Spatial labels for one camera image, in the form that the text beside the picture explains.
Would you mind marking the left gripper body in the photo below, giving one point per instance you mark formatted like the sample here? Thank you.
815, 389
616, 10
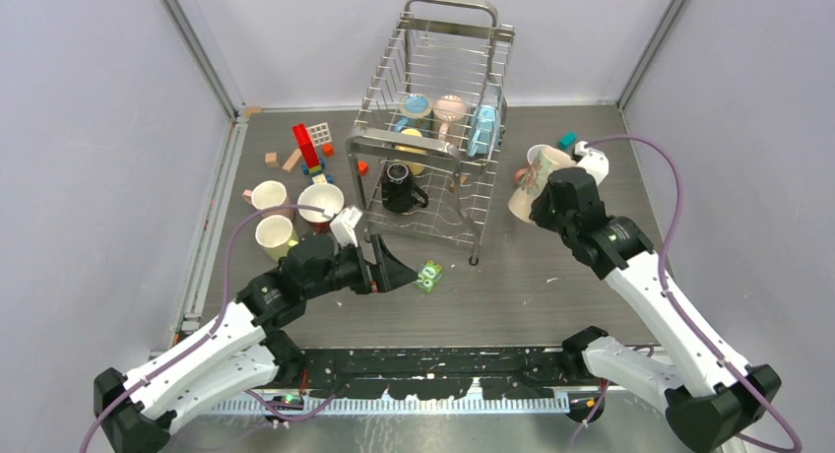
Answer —
349, 270

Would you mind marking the wooden stick block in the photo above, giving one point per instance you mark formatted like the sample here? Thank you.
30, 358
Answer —
293, 161

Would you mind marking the light pink mug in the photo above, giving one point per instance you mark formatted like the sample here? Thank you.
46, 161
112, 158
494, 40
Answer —
267, 194

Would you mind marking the yellow cup lower tier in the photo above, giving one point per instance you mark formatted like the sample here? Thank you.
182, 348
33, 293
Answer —
416, 168

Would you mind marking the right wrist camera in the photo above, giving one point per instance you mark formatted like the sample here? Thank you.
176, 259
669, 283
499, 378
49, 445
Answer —
595, 162

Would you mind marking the pink upside-down cup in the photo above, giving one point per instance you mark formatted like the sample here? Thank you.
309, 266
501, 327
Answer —
450, 114

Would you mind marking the red block tower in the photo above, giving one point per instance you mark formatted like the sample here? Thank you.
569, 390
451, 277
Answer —
304, 143

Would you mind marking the green owl toy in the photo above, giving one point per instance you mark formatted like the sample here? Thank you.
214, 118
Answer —
428, 275

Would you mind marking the yellow mug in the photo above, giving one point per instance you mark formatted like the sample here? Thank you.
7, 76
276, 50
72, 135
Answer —
276, 235

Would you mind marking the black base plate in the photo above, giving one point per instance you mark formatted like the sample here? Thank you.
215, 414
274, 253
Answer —
502, 373

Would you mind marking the light blue mug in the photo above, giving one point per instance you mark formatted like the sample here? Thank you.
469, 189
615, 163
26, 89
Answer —
484, 130

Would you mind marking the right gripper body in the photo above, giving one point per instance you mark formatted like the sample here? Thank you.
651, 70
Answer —
545, 216

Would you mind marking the white grid block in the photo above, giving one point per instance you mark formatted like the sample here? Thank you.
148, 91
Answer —
320, 134

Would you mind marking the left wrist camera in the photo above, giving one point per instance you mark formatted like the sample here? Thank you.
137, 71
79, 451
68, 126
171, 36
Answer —
343, 226

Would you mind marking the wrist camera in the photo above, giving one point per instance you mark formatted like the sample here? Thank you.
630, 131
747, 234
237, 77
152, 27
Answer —
343, 226
595, 162

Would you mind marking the teal block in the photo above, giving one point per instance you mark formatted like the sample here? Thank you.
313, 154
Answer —
566, 142

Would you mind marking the metal dish rack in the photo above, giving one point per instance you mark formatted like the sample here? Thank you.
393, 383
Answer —
436, 48

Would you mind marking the wooden cube block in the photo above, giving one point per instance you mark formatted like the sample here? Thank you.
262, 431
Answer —
271, 160

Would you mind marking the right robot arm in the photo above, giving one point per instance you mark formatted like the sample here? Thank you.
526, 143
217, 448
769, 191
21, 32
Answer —
708, 392

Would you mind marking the dark red mug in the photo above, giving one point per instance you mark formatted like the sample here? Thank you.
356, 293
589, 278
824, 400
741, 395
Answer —
321, 203

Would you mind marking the beige cup tier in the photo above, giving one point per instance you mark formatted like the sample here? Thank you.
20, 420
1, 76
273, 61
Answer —
547, 160

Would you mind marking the blue upside-down cup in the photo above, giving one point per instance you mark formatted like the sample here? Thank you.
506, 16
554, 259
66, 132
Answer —
415, 111

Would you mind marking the salmon pink mug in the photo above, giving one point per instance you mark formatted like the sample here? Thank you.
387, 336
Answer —
531, 154

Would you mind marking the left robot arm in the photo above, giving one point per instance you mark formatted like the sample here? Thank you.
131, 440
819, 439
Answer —
243, 347

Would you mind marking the black mug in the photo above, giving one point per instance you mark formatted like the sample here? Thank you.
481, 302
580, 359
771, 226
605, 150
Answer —
399, 193

